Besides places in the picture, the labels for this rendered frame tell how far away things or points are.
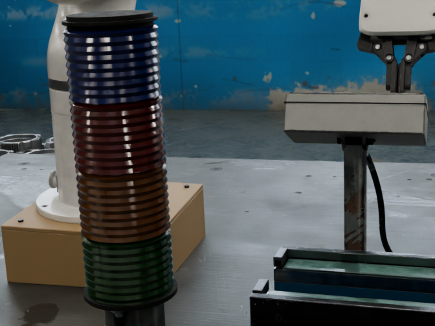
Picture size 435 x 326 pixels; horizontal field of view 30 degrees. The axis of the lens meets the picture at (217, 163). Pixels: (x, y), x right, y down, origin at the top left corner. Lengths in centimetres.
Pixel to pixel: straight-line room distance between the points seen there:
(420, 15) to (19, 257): 64
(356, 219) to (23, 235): 47
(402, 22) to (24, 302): 62
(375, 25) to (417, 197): 57
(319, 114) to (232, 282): 29
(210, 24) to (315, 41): 85
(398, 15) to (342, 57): 537
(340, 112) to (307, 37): 542
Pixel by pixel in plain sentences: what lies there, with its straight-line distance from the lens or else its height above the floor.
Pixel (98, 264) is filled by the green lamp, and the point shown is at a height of 106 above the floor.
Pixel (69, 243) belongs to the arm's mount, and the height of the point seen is 87.
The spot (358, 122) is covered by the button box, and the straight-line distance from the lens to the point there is 99.
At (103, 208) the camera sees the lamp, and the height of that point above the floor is 110.
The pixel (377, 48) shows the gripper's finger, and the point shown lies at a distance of 104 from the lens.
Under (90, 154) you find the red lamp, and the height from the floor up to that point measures 113.
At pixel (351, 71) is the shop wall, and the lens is 640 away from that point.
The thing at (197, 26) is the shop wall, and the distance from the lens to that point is 660.
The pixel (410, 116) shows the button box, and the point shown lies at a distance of 99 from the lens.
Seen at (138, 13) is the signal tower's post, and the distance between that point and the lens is 51.
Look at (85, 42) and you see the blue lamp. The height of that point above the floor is 120.
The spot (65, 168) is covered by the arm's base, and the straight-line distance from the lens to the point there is 121.
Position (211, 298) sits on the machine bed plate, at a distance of 111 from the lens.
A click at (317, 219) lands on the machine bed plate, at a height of 80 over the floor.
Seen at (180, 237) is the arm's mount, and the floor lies 84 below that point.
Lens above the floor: 125
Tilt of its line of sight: 15 degrees down
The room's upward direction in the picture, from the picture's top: 3 degrees counter-clockwise
